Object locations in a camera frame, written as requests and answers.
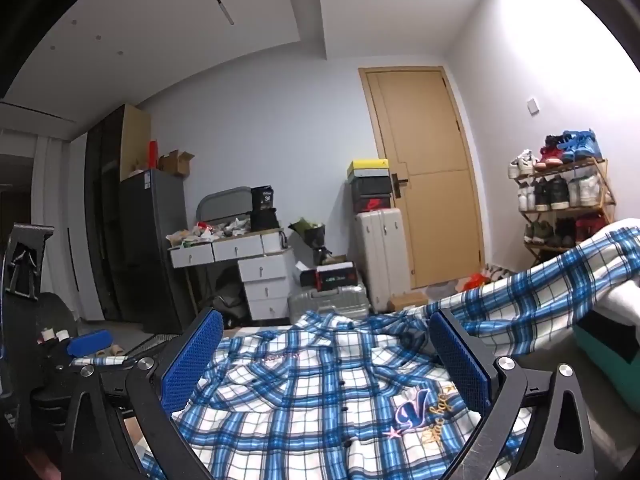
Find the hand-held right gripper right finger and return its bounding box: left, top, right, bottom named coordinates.
left=427, top=309, right=598, bottom=480

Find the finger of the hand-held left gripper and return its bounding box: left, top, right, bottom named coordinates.
left=66, top=329, right=114, bottom=359
left=1, top=222, right=55, bottom=302

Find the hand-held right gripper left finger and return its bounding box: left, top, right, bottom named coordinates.
left=62, top=307, right=226, bottom=480

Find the blue white plaid shirt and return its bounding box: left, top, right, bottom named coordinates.
left=72, top=226, right=640, bottom=480

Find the dark chair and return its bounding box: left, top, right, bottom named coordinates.
left=212, top=265, right=251, bottom=322

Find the flat cardboard box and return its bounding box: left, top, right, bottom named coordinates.
left=389, top=292, right=430, bottom=312

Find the black wardrobe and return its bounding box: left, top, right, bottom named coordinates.
left=82, top=104, right=152, bottom=323

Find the white curtain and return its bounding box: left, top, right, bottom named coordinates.
left=32, top=135, right=106, bottom=321

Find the white drawer cabinet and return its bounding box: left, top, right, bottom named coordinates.
left=237, top=250, right=296, bottom=322

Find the dark grey refrigerator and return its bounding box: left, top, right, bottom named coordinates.
left=118, top=169, right=193, bottom=335

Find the white desk with drawers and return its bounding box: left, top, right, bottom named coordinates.
left=169, top=229, right=291, bottom=311

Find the pile of small desk clutter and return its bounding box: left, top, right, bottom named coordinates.
left=166, top=217, right=251, bottom=248

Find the white hard suitcase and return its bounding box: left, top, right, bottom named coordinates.
left=354, top=207, right=405, bottom=313

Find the teal folded garment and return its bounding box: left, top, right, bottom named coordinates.
left=572, top=317, right=640, bottom=413

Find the silver ribbed suitcase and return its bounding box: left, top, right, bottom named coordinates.
left=287, top=284, right=371, bottom=322

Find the black red striped shoe box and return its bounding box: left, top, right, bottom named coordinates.
left=295, top=260, right=358, bottom=291

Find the black folded garment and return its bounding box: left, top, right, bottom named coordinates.
left=585, top=310, right=640, bottom=361

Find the grey rounded panel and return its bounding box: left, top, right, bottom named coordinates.
left=196, top=186, right=252, bottom=223

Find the dark wrapped bouquet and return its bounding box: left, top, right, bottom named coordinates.
left=289, top=217, right=326, bottom=251

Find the white folded garment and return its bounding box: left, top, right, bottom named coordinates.
left=597, top=280, right=640, bottom=322

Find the black printed box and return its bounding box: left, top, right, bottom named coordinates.
left=250, top=186, right=275, bottom=213

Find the black shoe box red logo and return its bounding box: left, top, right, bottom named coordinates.
left=350, top=195, right=393, bottom=213

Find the open cardboard box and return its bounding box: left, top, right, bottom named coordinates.
left=159, top=150, right=196, bottom=177

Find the wooden shoe rack with shoes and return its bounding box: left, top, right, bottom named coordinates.
left=508, top=129, right=608, bottom=248

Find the plain black shoe box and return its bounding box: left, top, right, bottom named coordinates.
left=349, top=179, right=392, bottom=197

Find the yellow grey shoe box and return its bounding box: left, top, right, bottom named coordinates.
left=346, top=159, right=390, bottom=181

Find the tan wooden door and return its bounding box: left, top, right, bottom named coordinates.
left=358, top=66, right=487, bottom=291

